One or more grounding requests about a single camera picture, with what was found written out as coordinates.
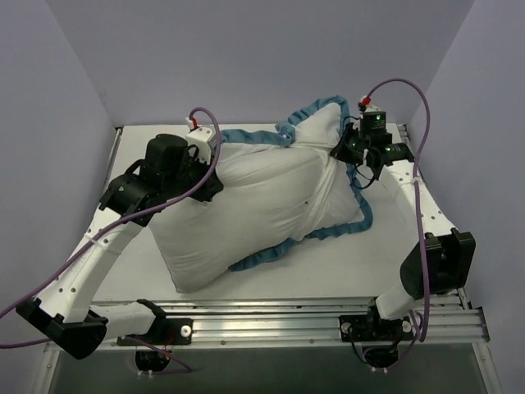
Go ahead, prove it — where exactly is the white pillow insert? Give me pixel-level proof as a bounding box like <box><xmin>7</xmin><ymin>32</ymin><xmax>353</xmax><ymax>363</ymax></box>
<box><xmin>149</xmin><ymin>148</ymin><xmax>324</xmax><ymax>293</ymax></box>

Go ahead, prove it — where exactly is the blue white houndstooth pillowcase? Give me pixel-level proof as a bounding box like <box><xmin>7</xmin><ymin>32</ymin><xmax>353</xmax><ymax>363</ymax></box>
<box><xmin>221</xmin><ymin>95</ymin><xmax>373</xmax><ymax>272</ymax></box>

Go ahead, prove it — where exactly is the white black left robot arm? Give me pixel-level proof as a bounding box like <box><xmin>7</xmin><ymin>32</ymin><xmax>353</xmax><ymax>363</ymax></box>
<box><xmin>16</xmin><ymin>127</ymin><xmax>223</xmax><ymax>360</ymax></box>

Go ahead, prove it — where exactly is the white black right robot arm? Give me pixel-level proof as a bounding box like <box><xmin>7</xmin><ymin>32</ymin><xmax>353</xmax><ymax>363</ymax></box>
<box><xmin>331</xmin><ymin>106</ymin><xmax>476</xmax><ymax>339</ymax></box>

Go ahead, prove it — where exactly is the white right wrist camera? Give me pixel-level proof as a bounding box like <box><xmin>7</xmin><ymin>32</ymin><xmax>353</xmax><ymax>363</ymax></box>
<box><xmin>358</xmin><ymin>95</ymin><xmax>381</xmax><ymax>114</ymax></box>

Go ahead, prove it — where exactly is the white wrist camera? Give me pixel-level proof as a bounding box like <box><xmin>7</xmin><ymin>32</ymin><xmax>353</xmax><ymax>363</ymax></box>
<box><xmin>185</xmin><ymin>117</ymin><xmax>217</xmax><ymax>164</ymax></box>
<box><xmin>358</xmin><ymin>95</ymin><xmax>381</xmax><ymax>114</ymax></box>

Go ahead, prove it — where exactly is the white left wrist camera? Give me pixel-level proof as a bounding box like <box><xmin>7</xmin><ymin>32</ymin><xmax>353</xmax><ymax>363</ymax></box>
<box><xmin>185</xmin><ymin>117</ymin><xmax>217</xmax><ymax>164</ymax></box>

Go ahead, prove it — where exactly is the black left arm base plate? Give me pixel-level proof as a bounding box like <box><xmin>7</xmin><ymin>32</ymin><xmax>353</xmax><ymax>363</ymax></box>
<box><xmin>116</xmin><ymin>317</ymin><xmax>194</xmax><ymax>346</ymax></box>

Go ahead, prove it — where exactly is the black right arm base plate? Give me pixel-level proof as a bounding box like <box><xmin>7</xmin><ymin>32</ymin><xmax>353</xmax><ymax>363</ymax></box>
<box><xmin>338</xmin><ymin>306</ymin><xmax>414</xmax><ymax>342</ymax></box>

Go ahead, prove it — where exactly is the aluminium mounting rail frame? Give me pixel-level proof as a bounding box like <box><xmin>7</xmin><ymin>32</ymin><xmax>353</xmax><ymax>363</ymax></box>
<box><xmin>44</xmin><ymin>122</ymin><xmax>491</xmax><ymax>354</ymax></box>

